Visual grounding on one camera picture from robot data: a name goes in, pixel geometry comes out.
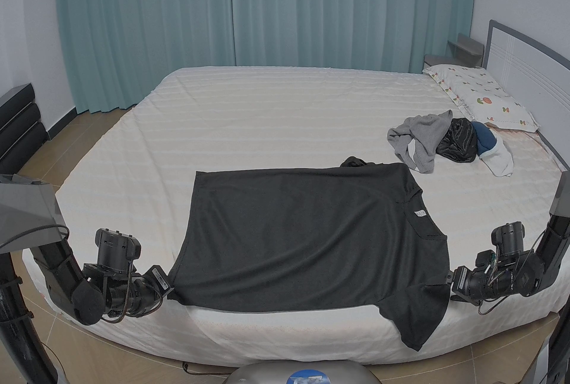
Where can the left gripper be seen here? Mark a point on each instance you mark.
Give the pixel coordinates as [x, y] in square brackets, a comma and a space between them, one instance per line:
[159, 282]

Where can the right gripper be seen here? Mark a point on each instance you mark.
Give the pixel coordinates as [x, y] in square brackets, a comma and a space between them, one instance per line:
[465, 284]

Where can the black T-shirt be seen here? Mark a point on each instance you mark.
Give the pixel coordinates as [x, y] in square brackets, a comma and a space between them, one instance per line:
[303, 239]

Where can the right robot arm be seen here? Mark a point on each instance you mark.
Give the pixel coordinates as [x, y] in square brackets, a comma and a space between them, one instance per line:
[534, 271]

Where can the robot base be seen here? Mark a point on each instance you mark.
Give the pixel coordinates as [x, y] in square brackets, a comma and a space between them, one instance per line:
[267, 375]

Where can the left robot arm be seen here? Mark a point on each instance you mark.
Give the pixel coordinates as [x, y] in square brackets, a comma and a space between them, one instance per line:
[62, 279]

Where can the bed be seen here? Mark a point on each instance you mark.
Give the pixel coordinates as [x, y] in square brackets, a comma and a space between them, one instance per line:
[289, 119]

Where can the white garment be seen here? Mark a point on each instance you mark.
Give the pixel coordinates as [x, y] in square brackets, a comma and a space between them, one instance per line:
[501, 159]

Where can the black shiny garment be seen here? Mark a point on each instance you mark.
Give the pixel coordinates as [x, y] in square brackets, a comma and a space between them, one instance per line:
[456, 141]

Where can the dark blue garment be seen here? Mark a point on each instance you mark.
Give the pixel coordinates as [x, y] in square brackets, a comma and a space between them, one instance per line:
[485, 139]

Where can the grey garment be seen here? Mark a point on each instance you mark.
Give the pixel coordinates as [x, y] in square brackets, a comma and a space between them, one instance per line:
[423, 137]

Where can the white printed pillow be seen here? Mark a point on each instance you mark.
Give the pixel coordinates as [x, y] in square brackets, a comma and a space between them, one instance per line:
[481, 95]

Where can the black chest of drawers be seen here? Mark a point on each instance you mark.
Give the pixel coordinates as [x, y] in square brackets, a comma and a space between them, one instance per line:
[18, 128]

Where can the grey bedside table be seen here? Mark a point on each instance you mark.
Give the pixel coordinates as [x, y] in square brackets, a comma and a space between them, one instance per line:
[463, 48]

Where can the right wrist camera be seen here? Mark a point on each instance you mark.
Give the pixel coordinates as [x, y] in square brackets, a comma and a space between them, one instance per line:
[484, 259]

